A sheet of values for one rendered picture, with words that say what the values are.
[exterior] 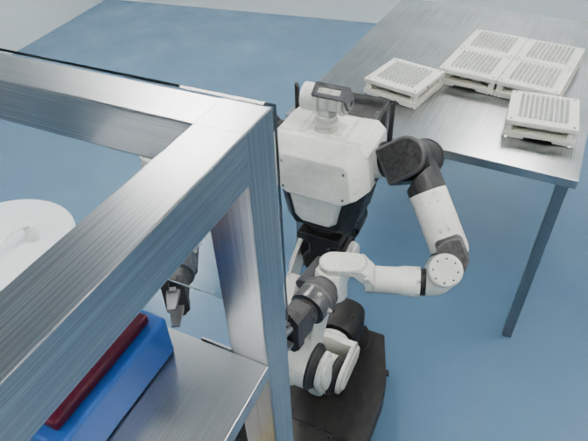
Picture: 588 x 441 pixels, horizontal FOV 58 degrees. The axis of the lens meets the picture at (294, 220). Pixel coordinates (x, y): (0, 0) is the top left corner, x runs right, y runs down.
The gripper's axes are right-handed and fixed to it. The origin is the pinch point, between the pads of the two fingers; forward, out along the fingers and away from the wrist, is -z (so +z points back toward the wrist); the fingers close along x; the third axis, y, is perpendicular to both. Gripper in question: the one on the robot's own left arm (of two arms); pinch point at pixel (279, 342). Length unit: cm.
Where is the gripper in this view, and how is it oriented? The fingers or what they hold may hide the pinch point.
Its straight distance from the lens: 118.4
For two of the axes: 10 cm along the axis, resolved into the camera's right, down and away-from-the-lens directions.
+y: -8.4, -3.4, 4.3
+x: 0.3, 7.6, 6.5
